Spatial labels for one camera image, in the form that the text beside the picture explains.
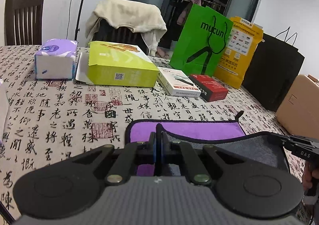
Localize black paper bag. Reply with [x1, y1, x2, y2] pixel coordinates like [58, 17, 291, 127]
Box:
[242, 33, 304, 112]

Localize purple and grey towel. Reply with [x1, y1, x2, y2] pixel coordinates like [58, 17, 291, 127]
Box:
[124, 111, 290, 172]

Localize cream cloth on chair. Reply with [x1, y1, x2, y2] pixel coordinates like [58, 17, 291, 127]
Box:
[85, 0, 167, 56]

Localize calligraphy print tablecloth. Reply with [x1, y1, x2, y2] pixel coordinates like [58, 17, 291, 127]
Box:
[0, 44, 319, 220]

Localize red flat box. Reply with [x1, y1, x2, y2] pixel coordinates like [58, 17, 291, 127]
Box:
[189, 74, 228, 102]

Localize chair under cream cloth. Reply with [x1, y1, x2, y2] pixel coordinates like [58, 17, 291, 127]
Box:
[93, 19, 149, 55]

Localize dark wooden chair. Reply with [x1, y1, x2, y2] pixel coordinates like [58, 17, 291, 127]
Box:
[4, 0, 44, 46]

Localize beige hard case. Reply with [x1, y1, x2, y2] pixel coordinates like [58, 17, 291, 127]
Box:
[276, 74, 319, 140]

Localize green mucun paper bag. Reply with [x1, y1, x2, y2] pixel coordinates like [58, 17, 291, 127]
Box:
[170, 4, 233, 76]

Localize black light stand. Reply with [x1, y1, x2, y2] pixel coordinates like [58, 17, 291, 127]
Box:
[74, 0, 84, 41]

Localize lime green box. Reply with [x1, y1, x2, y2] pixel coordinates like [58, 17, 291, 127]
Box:
[75, 41, 159, 88]

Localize yellow paper bag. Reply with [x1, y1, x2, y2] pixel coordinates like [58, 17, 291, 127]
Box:
[214, 17, 263, 89]

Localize white purple tissue pack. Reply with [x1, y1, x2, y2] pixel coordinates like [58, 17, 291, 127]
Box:
[34, 39, 78, 80]

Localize person's right hand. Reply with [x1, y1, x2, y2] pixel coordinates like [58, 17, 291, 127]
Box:
[302, 161, 316, 190]

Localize white flat box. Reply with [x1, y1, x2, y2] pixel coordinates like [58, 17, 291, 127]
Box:
[158, 67, 201, 98]

